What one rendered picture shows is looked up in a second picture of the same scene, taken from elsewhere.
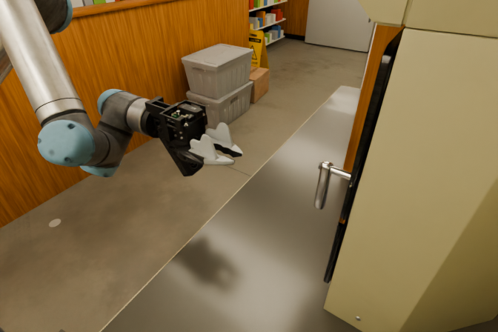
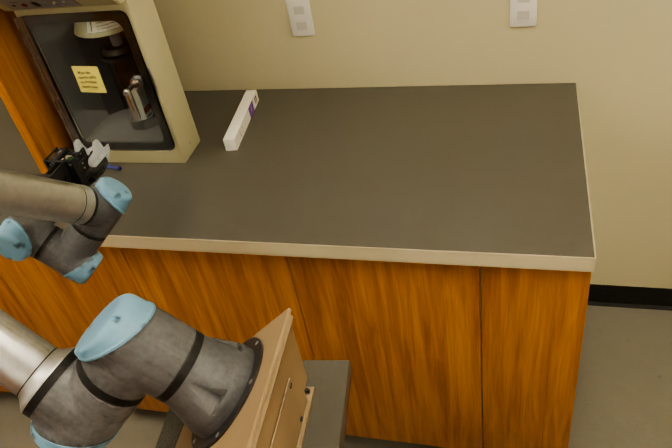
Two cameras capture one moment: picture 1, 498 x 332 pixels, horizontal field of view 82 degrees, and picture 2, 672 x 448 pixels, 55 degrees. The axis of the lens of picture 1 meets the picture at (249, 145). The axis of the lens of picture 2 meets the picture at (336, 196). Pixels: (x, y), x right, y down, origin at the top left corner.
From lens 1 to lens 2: 1.52 m
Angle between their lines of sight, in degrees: 79
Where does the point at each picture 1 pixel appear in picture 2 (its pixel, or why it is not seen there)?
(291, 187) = not seen: hidden behind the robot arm
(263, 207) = not seen: hidden behind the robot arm
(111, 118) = (48, 224)
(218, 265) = (165, 212)
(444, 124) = (147, 20)
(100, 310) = not seen: outside the picture
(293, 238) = (133, 187)
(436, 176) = (157, 39)
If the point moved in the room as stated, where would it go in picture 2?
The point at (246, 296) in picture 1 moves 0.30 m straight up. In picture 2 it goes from (185, 192) to (147, 91)
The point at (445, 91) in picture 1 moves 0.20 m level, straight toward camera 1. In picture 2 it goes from (142, 10) to (215, 8)
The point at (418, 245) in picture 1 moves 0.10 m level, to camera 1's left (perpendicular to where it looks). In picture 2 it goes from (171, 72) to (177, 88)
